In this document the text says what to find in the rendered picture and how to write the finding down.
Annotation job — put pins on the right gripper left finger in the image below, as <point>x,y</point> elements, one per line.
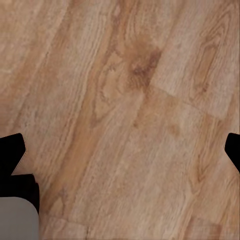
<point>12,148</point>

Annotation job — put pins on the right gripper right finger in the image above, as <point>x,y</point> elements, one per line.
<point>232,148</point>

